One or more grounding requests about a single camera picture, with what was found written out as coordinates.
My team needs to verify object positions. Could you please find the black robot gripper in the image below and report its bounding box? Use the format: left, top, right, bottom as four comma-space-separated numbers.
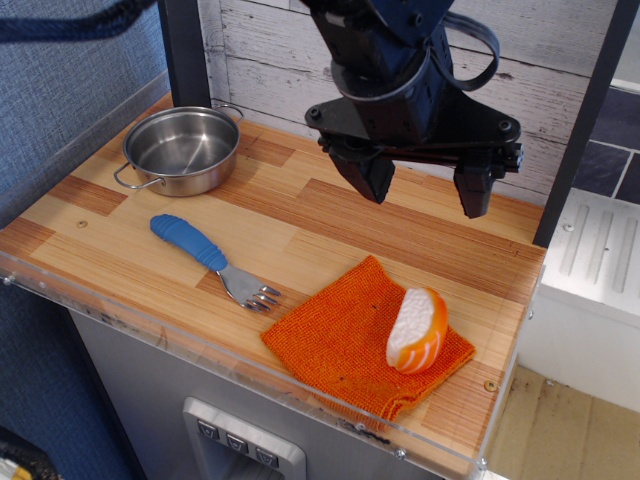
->
305, 82, 523, 219

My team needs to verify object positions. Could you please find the blue handled metal fork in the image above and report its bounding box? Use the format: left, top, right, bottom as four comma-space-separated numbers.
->
150, 214, 280, 312

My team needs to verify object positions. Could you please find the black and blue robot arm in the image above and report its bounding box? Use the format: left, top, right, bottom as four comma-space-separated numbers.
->
305, 1, 523, 218

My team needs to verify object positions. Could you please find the orange knitted napkin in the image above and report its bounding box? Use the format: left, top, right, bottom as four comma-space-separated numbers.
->
261, 256, 475, 421

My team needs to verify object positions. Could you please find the toy salmon sushi piece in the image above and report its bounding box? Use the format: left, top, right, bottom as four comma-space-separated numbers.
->
386, 287, 449, 375

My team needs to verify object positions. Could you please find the white ribbed appliance top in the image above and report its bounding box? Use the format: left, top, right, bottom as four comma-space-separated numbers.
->
542, 188, 639, 315

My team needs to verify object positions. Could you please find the small stainless steel pot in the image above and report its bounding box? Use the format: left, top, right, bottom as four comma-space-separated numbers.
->
114, 104, 244, 197

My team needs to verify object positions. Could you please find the silver dispenser button panel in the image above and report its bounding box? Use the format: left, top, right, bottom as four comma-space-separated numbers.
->
183, 397, 307, 479

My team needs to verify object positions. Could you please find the grey toy fridge cabinet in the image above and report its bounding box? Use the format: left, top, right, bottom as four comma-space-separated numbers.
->
67, 309, 474, 480

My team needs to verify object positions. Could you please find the clear acrylic table edge guard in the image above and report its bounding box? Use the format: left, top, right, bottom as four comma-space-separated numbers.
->
1, 254, 536, 479

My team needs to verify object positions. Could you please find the black cable loop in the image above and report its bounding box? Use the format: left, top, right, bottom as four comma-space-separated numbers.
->
429, 10, 502, 94

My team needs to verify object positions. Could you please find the right black frame post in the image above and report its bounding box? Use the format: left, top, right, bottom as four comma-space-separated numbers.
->
533, 0, 639, 248

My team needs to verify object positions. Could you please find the black frame post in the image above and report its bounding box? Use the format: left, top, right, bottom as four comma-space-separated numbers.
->
533, 0, 639, 248
157, 0, 211, 107

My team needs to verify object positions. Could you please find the left black frame post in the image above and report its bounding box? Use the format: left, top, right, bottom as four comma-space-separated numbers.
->
157, 0, 211, 107

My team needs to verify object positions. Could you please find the dark blue braided cable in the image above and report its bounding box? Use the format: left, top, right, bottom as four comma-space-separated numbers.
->
0, 0, 157, 44

